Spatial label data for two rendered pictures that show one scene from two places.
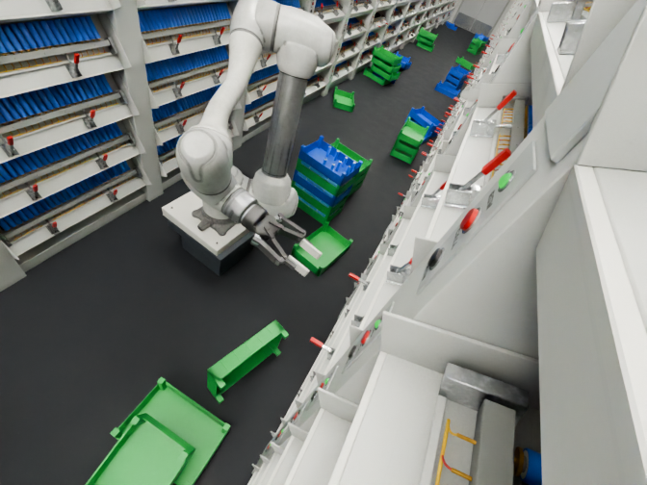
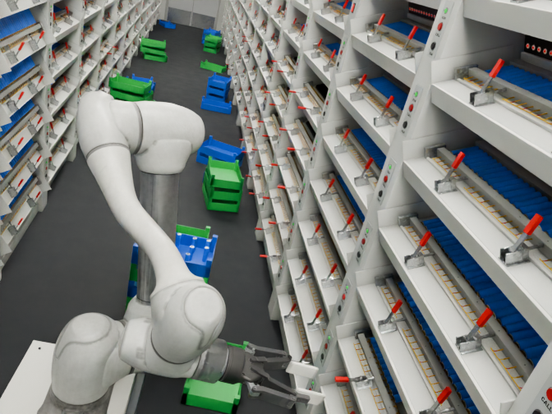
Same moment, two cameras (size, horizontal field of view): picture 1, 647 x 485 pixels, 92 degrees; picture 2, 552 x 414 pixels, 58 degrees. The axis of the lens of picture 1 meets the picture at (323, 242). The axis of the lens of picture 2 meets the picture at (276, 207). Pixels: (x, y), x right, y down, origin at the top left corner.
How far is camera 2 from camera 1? 55 cm
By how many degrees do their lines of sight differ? 29
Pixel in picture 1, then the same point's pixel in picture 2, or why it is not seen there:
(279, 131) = not seen: hidden behind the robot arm
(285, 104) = (163, 209)
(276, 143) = not seen: hidden behind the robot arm
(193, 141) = (200, 303)
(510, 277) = not seen: outside the picture
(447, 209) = (512, 269)
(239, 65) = (124, 187)
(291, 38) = (162, 135)
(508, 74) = (422, 130)
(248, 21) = (112, 133)
